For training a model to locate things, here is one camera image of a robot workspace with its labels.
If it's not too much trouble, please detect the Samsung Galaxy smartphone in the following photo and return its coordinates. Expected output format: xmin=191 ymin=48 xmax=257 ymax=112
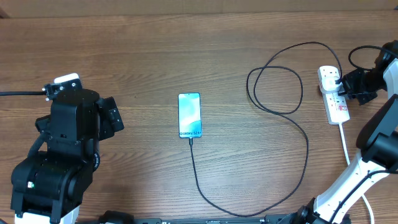
xmin=178 ymin=93 xmax=202 ymax=138

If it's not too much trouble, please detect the black USB charging cable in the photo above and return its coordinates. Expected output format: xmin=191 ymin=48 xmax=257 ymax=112
xmin=188 ymin=42 xmax=343 ymax=217

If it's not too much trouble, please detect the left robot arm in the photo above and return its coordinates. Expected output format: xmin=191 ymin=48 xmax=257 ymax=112
xmin=11 ymin=89 xmax=124 ymax=223

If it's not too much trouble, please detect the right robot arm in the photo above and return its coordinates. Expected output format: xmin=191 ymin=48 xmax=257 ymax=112
xmin=280 ymin=40 xmax=397 ymax=223

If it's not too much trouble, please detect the white charger adapter plug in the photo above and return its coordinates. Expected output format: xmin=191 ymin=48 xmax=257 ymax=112
xmin=320 ymin=77 xmax=342 ymax=94

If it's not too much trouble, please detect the white power strip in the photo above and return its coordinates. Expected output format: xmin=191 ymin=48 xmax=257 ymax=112
xmin=317 ymin=65 xmax=350 ymax=125

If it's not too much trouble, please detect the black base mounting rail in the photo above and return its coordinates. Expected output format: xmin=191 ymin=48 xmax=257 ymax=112
xmin=74 ymin=210 xmax=352 ymax=224

